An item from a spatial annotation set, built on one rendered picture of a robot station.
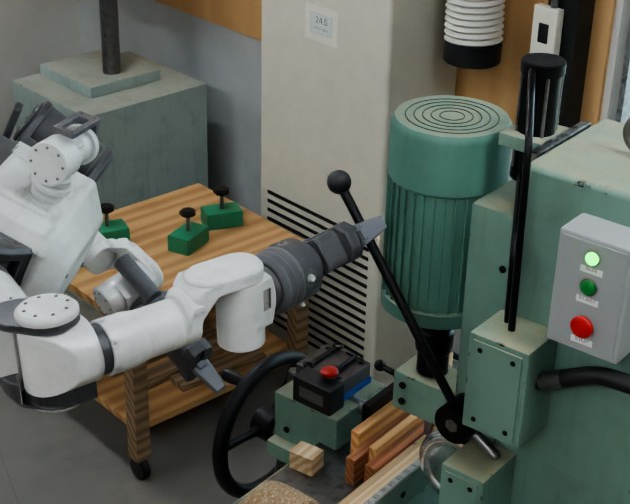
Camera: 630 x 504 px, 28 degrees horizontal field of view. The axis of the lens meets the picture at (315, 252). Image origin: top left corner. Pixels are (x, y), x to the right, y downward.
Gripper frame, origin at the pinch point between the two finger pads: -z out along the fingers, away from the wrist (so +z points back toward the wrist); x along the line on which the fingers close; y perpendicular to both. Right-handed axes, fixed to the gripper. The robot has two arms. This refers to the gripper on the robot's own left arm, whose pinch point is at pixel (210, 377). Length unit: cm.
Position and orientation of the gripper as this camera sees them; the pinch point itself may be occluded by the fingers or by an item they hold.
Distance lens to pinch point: 226.4
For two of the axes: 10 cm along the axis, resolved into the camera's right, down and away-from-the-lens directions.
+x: 1.3, -4.2, -9.0
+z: -6.6, -7.1, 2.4
